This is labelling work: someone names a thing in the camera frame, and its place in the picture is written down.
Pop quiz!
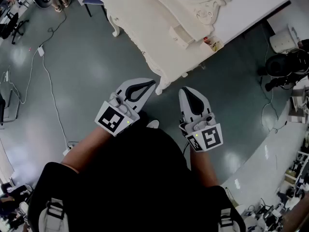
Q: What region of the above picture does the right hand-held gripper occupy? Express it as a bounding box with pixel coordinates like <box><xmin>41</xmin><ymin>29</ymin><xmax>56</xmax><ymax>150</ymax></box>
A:
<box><xmin>178</xmin><ymin>87</ymin><xmax>224</xmax><ymax>152</ymax></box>

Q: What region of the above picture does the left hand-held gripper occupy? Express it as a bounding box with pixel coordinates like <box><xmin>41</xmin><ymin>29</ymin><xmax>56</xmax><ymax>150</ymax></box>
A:
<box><xmin>94</xmin><ymin>77</ymin><xmax>157</xmax><ymax>137</ymax></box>

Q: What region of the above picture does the cream ornate dressing table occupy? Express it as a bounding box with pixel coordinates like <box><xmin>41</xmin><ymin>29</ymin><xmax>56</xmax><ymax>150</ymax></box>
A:
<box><xmin>100</xmin><ymin>0</ymin><xmax>225</xmax><ymax>96</ymax></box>

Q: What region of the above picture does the person's left forearm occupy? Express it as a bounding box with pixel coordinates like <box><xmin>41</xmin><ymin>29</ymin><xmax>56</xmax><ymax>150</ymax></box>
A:
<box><xmin>60</xmin><ymin>126</ymin><xmax>115</xmax><ymax>175</ymax></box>

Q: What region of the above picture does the person's right forearm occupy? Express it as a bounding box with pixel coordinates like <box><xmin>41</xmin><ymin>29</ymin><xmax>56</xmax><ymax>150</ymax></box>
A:
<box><xmin>189</xmin><ymin>146</ymin><xmax>224</xmax><ymax>188</ymax></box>

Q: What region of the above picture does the cream organizer box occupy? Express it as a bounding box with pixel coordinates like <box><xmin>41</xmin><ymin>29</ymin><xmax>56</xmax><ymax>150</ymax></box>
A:
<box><xmin>204</xmin><ymin>36</ymin><xmax>224</xmax><ymax>53</ymax></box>

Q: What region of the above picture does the person's black clothing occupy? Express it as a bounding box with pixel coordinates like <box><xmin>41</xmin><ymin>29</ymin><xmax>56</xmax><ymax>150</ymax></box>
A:
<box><xmin>28</xmin><ymin>110</ymin><xmax>247</xmax><ymax>232</ymax></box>

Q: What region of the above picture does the black bulky equipment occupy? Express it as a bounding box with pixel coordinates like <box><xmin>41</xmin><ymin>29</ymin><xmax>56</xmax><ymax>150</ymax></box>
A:
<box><xmin>257</xmin><ymin>39</ymin><xmax>309</xmax><ymax>92</ymax></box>

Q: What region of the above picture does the white shelf unit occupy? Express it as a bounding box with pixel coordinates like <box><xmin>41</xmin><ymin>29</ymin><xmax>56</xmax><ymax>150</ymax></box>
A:
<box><xmin>288</xmin><ymin>86</ymin><xmax>309</xmax><ymax>124</ymax></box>

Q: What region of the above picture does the white padded stool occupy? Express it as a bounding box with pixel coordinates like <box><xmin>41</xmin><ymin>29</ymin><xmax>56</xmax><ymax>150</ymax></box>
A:
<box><xmin>268</xmin><ymin>24</ymin><xmax>301</xmax><ymax>54</ymax></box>

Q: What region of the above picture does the cluttered work desk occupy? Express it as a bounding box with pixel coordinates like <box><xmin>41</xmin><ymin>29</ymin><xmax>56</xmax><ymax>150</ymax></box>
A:
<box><xmin>241</xmin><ymin>151</ymin><xmax>309</xmax><ymax>232</ymax></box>

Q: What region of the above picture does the black office chair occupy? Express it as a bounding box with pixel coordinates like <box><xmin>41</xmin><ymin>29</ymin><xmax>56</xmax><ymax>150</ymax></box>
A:
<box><xmin>0</xmin><ymin>12</ymin><xmax>30</xmax><ymax>45</ymax></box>

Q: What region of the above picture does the white floor cable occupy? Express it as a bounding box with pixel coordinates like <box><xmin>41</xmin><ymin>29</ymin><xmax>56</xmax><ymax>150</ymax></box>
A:
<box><xmin>0</xmin><ymin>49</ymin><xmax>41</xmax><ymax>105</ymax></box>
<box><xmin>42</xmin><ymin>54</ymin><xmax>70</xmax><ymax>146</ymax></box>

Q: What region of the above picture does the grey backpack strap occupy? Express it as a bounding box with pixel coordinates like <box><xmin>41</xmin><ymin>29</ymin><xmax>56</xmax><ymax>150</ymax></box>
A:
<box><xmin>217</xmin><ymin>208</ymin><xmax>239</xmax><ymax>232</ymax></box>
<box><xmin>38</xmin><ymin>198</ymin><xmax>66</xmax><ymax>232</ymax></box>

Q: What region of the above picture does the black metal frame chair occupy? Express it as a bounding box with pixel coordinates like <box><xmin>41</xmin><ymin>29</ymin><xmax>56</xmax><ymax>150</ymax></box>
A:
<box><xmin>0</xmin><ymin>90</ymin><xmax>21</xmax><ymax>130</ymax></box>

